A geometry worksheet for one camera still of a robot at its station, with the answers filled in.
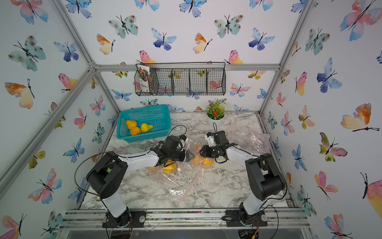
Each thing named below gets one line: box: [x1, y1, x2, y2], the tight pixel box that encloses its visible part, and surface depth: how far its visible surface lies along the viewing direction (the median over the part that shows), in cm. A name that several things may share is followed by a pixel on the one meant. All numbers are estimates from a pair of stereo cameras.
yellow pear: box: [130, 126, 142, 136], surface depth 105 cm
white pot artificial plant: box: [205, 98, 228, 131], surface depth 104 cm
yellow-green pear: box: [140, 122, 154, 133], surface depth 108 cm
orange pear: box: [125, 119, 138, 130], surface depth 109 cm
